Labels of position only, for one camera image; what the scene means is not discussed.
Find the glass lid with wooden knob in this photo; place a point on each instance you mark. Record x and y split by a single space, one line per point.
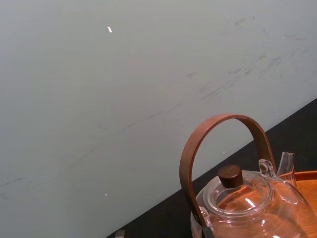
230 177

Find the black table cloth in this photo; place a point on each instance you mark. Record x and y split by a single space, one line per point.
284 138

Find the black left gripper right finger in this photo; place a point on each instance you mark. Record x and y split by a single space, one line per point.
207 233

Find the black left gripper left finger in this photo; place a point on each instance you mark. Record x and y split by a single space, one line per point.
120 234

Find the round wooden tray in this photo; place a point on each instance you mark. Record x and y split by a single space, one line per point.
308 196

